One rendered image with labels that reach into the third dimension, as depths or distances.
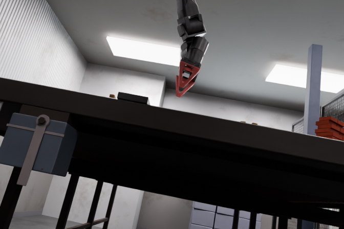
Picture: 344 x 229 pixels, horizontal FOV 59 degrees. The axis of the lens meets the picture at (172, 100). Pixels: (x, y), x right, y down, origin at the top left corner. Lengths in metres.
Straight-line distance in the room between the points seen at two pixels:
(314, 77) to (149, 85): 3.74
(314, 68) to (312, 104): 0.36
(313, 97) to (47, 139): 2.65
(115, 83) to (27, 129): 5.55
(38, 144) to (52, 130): 0.04
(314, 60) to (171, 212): 4.28
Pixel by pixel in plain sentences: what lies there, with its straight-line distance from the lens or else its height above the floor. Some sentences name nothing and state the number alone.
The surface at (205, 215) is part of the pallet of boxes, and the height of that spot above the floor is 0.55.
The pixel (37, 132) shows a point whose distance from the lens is 0.77.
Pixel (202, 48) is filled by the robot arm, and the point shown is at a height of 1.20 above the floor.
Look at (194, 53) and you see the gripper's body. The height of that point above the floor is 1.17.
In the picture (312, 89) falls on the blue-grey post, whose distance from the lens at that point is 3.13.
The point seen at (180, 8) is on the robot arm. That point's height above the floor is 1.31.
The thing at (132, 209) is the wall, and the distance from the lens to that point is 5.80.
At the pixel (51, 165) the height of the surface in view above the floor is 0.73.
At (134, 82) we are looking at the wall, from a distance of 6.23.
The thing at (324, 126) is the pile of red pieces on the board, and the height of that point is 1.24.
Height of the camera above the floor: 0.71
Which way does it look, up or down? 18 degrees up
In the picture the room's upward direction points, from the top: 12 degrees clockwise
